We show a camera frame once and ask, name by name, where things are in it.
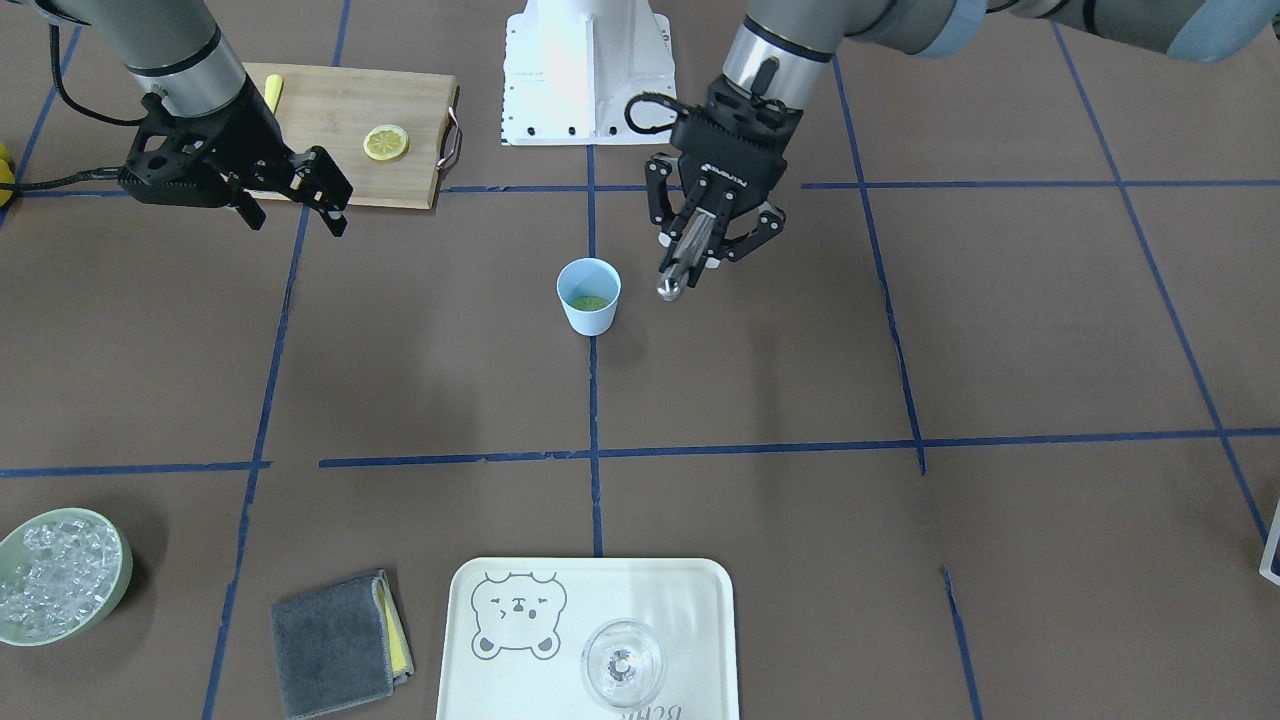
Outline clear wine glass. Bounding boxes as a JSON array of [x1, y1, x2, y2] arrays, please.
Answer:
[[580, 618, 667, 712]]

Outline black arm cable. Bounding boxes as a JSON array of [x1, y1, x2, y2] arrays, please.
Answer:
[[625, 56, 781, 137], [0, 20, 151, 196]]

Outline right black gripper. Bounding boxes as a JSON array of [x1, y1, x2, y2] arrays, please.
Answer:
[[116, 77, 353, 237]]

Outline green bowl of ice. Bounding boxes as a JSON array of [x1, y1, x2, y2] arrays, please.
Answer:
[[1, 507, 134, 647]]

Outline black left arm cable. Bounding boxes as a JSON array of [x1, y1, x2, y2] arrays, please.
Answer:
[[625, 56, 781, 137]]

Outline bamboo cutting board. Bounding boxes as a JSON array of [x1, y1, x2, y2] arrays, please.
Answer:
[[244, 61, 460, 211]]

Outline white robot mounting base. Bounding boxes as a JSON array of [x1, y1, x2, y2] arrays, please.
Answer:
[[500, 1, 676, 147]]

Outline yellow plastic knife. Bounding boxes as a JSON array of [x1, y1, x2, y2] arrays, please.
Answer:
[[262, 73, 284, 115]]

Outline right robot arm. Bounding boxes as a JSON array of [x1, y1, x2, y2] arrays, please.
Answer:
[[3, 1, 353, 237]]

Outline cream bear serving tray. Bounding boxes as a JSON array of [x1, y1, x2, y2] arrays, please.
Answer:
[[436, 557, 741, 719]]

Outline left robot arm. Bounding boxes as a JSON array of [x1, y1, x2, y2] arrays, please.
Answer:
[[628, 1, 1277, 296]]

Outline whole yellow lemon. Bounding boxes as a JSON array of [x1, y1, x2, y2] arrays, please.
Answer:
[[0, 143, 15, 206]]

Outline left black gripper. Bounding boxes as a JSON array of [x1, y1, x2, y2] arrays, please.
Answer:
[[645, 78, 804, 273]]

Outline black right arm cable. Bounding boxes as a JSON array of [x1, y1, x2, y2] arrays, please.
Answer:
[[0, 20, 151, 196]]

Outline folded grey yellow cloth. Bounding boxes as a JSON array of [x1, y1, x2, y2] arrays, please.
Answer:
[[270, 569, 416, 719]]

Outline light blue paper cup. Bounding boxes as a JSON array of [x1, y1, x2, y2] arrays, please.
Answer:
[[556, 258, 622, 337]]

